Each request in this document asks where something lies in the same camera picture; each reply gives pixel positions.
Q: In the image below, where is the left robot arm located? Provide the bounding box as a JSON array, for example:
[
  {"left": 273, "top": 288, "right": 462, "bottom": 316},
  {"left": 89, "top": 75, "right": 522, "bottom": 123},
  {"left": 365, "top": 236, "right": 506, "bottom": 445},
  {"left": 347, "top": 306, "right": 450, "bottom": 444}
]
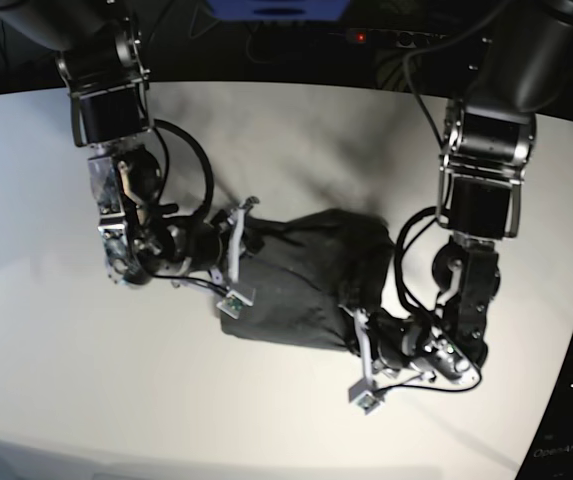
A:
[{"left": 356, "top": 1, "right": 573, "bottom": 392}]

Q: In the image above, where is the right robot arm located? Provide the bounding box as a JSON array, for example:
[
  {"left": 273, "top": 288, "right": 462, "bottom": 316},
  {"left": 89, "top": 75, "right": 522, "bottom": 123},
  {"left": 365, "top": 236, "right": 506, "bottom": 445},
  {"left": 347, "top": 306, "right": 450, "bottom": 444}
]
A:
[{"left": 0, "top": 1, "right": 229, "bottom": 295}]

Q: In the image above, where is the black power strip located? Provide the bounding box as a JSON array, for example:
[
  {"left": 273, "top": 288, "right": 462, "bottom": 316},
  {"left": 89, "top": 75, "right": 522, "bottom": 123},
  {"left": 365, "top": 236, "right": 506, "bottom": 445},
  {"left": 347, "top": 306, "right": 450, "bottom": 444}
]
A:
[{"left": 345, "top": 28, "right": 446, "bottom": 50}]

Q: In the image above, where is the blue box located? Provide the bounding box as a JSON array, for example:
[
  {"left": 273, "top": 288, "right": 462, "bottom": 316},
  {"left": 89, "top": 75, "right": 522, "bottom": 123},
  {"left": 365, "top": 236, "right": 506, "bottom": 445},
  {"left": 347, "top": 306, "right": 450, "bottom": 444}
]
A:
[{"left": 207, "top": 0, "right": 350, "bottom": 22}]

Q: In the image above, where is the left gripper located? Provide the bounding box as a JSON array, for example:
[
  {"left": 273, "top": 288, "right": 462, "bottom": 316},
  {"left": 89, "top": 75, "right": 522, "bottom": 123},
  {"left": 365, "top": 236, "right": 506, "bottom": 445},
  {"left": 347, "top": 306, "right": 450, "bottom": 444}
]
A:
[{"left": 360, "top": 310, "right": 481, "bottom": 388}]

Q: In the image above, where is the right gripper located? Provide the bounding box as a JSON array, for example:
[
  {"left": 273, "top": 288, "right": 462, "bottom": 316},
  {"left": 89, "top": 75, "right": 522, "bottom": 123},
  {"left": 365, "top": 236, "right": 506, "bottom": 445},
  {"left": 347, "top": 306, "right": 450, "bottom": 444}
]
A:
[{"left": 135, "top": 217, "right": 231, "bottom": 277}]

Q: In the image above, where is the dark grey T-shirt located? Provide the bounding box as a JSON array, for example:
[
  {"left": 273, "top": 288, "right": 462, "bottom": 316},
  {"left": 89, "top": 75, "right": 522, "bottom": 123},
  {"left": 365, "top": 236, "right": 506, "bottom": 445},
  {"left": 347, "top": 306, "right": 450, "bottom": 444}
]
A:
[{"left": 220, "top": 209, "right": 395, "bottom": 354}]

